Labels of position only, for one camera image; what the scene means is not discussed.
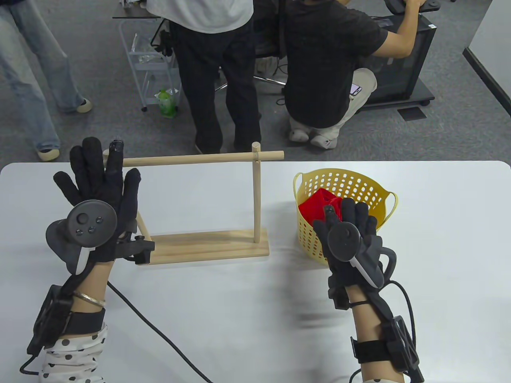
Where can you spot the smartphone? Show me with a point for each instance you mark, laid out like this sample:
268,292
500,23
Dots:
355,89

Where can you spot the wooden towel rack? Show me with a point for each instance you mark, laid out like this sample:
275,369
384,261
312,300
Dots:
199,159

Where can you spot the dark side desk top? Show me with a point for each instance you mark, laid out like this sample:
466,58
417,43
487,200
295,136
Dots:
131,11

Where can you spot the black glass-door cabinet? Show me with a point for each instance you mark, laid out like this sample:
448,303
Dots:
399,76

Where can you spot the dark floor plate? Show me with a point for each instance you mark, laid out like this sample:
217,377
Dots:
412,113

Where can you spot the clear plastic bag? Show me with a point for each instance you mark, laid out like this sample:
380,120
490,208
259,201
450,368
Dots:
143,48

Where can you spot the black elastic wrist band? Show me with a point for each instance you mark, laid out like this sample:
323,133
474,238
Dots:
359,304

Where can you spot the black round left hand controller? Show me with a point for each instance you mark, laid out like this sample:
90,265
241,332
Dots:
90,223

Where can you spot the person's right forearm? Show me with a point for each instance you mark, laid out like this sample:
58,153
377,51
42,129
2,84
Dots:
367,323

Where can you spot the black left wrist camera bracket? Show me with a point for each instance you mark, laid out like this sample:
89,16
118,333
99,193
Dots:
137,247

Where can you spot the black round right hand controller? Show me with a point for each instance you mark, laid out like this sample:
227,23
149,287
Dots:
343,241

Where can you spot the black headset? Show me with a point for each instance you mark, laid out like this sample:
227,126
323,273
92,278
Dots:
163,44

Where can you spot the black right wrist camera bracket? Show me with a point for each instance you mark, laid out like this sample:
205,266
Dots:
338,293

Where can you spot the red towel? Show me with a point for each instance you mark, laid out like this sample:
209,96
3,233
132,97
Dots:
315,207

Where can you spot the black office chair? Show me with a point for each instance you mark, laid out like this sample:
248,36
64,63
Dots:
267,36

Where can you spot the person's left forearm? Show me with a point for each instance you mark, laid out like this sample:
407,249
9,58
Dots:
94,283

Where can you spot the yellow perforated plastic basket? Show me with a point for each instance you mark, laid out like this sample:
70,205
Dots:
359,183

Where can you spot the person's right hand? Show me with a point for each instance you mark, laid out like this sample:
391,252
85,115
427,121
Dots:
361,217

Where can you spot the person's left hand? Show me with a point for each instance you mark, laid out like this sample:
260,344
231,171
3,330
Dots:
96,179

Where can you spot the green drink bottle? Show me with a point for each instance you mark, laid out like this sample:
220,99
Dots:
165,103

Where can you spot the black round hand controller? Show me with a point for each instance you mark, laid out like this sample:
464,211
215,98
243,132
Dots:
343,241
90,223

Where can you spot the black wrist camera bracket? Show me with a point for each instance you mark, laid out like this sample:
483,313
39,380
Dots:
338,293
137,247

